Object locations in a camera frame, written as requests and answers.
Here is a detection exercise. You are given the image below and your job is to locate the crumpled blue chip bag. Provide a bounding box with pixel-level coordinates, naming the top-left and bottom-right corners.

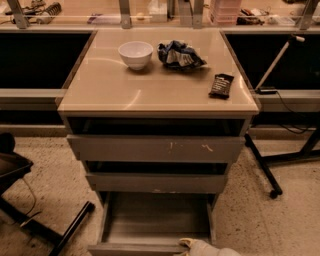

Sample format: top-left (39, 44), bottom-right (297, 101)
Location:
top-left (157, 40), bottom-right (207, 71)

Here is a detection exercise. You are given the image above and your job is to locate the grey drawer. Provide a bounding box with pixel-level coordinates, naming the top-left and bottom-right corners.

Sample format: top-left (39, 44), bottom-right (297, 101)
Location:
top-left (86, 173), bottom-right (227, 194)
top-left (67, 135), bottom-right (244, 163)
top-left (88, 192), bottom-right (215, 256)

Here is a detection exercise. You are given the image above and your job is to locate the white rod with black base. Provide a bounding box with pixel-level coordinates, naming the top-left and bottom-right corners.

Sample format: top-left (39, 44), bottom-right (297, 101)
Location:
top-left (255, 35), bottom-right (305, 95)

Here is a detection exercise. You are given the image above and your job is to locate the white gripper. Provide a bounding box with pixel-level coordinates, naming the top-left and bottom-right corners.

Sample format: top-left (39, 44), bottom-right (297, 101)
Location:
top-left (173, 238), bottom-right (220, 256)

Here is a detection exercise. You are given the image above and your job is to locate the grey top drawer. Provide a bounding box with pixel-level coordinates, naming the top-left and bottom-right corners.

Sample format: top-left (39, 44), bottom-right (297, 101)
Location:
top-left (67, 135), bottom-right (244, 163)

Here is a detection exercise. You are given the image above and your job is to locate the grey drawer cabinet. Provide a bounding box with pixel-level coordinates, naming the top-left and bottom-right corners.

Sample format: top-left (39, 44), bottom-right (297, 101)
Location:
top-left (57, 28), bottom-right (260, 214)

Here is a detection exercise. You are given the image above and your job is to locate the black cable left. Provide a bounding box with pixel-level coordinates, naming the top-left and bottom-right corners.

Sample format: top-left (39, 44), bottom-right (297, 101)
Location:
top-left (19, 178), bottom-right (43, 228)

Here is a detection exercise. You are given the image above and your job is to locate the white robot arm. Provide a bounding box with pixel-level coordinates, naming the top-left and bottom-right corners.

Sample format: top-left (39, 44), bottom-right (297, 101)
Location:
top-left (175, 238), bottom-right (242, 256)

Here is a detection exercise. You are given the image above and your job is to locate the black coiled tool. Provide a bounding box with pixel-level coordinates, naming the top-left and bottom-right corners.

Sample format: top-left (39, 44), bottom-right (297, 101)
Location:
top-left (36, 2), bottom-right (62, 24)

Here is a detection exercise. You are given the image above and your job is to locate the black snack bar wrapper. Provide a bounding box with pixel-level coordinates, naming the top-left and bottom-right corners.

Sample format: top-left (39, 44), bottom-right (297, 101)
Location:
top-left (209, 73), bottom-right (234, 99)

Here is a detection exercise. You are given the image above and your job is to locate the grey bottom drawer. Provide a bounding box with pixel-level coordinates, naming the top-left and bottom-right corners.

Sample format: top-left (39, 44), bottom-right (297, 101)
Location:
top-left (88, 192), bottom-right (215, 256)

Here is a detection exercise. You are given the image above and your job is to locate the white ceramic bowl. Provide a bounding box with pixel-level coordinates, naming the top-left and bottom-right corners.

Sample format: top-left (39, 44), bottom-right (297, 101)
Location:
top-left (118, 41), bottom-right (153, 70)

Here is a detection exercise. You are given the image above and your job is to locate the black stand left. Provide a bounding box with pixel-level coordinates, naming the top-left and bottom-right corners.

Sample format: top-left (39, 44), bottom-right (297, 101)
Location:
top-left (0, 132), bottom-right (96, 256)

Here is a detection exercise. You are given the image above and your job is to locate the black stand right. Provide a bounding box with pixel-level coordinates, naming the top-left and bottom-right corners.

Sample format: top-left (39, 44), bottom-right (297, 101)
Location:
top-left (245, 127), bottom-right (320, 199)

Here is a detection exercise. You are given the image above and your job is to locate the grey middle drawer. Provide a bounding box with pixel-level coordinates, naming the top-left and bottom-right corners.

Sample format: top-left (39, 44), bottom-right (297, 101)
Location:
top-left (86, 173), bottom-right (227, 194)

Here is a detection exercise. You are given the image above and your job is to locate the black stand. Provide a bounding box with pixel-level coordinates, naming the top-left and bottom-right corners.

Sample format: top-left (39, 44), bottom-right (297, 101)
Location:
top-left (0, 132), bottom-right (96, 256)
top-left (245, 127), bottom-right (320, 199)

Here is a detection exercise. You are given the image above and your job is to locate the pink plastic container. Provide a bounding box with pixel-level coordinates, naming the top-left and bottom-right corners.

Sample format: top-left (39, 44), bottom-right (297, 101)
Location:
top-left (209, 0), bottom-right (242, 25)

